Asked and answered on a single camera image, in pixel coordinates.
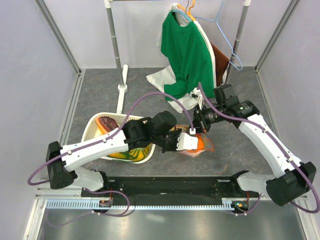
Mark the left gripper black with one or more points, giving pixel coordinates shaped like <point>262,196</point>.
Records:
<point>174,147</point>

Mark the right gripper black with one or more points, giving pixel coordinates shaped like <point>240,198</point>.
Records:
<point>199,120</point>

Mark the clear zip top bag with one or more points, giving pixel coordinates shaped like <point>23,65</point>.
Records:
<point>208,143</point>

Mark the orange toy orange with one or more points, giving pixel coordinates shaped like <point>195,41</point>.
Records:
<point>200,147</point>

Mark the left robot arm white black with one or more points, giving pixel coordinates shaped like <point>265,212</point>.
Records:
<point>64,162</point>

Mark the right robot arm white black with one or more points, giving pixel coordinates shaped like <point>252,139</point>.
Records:
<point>290,177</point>

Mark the brown toy food piece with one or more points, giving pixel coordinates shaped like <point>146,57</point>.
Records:
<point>106,124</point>

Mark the white plastic food basket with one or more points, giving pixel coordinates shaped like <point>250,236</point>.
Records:
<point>92,131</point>

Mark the yellow green toy mango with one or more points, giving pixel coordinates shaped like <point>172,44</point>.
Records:
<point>121,156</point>

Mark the green toy scallion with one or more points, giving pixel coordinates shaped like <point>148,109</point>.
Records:
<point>136,154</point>

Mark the white cloth garment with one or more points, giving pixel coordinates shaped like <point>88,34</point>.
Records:
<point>166,76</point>

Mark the clothes rack left pole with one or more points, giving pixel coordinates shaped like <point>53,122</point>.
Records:
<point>121,69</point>

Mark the clothes rack pole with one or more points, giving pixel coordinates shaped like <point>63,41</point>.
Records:
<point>234,61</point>
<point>121,69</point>

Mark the brown cloth garment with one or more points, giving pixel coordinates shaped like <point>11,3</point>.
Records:
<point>221,64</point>

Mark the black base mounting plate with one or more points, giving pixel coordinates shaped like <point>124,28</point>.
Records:
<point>178,190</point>

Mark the green T-shirt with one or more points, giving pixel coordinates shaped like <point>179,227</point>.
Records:
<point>188,56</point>

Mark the orange hanger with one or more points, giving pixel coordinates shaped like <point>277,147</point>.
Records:
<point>188,9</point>

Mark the clothes rack right pole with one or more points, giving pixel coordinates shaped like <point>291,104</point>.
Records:
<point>234,61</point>

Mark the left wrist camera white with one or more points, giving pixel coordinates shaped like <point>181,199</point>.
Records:
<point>186,141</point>

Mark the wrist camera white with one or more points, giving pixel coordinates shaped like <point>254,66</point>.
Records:
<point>186,141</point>
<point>197,95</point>

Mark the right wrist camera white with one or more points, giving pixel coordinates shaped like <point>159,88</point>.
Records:
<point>197,95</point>

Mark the blue wire hanger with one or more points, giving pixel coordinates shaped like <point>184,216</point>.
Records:
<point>225,37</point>

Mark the blue white cable duct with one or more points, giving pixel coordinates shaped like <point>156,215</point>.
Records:
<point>89,204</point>

